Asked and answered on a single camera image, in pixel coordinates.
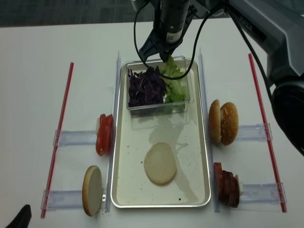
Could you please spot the right red strip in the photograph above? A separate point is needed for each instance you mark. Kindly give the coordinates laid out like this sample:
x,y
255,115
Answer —
x,y
270,146

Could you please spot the left lower clear holder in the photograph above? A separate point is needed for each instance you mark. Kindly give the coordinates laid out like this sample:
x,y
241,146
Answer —
x,y
62,199

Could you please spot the flat bun slice on tray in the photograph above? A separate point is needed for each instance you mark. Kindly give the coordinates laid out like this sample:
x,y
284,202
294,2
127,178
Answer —
x,y
159,164

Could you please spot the sliced meat patties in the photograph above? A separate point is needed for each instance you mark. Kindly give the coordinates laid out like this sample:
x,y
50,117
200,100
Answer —
x,y
228,189

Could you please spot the left clear acrylic divider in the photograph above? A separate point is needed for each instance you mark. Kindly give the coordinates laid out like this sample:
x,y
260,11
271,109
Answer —
x,y
107,203

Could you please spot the right clear acrylic divider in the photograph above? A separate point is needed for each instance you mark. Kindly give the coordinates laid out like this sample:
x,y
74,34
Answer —
x,y
208,141

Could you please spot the green lettuce pile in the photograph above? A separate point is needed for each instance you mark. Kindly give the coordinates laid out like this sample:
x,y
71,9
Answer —
x,y
176,89

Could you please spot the red tomato slices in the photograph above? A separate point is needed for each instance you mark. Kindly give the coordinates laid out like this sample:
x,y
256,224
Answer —
x,y
103,142

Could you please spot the red strip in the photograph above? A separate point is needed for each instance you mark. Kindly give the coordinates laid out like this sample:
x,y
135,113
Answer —
x,y
270,146
55,146

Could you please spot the right upper clear holder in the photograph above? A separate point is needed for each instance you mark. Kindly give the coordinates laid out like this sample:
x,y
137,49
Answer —
x,y
257,132

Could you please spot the purple cabbage pieces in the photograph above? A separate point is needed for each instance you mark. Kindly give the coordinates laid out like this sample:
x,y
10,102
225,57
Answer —
x,y
146,88

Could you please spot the clear holder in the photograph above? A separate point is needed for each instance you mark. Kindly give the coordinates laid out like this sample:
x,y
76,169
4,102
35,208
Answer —
x,y
62,199
273,193
71,138
257,132

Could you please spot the right lower clear holder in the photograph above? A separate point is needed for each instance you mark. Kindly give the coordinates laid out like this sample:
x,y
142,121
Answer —
x,y
273,193

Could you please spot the plain bun half right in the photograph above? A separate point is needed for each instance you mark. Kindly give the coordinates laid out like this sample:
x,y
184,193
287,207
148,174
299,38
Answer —
x,y
214,121

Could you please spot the green lettuce leaf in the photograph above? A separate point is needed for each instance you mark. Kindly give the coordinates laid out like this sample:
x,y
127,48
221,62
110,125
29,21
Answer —
x,y
171,69

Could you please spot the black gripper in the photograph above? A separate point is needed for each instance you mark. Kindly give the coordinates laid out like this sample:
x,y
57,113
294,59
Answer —
x,y
168,29

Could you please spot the black object bottom left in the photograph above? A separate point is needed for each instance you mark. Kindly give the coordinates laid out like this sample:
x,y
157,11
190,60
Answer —
x,y
22,219

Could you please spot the clear plastic container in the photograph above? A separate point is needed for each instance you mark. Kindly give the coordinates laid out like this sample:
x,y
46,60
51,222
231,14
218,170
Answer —
x,y
159,109

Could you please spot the left upper clear holder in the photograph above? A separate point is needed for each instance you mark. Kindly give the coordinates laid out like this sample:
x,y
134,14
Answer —
x,y
71,138

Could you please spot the upright bun bottom half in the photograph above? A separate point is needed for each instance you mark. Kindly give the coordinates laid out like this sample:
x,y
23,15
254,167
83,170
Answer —
x,y
92,190

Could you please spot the left red strip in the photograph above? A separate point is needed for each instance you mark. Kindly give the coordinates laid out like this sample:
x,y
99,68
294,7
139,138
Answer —
x,y
55,146

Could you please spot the clear acrylic divider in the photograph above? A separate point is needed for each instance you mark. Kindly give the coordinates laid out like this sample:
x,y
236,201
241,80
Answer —
x,y
107,203
208,141

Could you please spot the sesame bun top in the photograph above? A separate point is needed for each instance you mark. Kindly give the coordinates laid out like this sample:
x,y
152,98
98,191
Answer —
x,y
229,123

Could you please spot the white metal tray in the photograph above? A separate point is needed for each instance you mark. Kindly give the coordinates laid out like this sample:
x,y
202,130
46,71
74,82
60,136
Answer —
x,y
183,132

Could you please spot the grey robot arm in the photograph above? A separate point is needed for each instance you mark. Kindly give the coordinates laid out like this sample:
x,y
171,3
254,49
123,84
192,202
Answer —
x,y
277,30

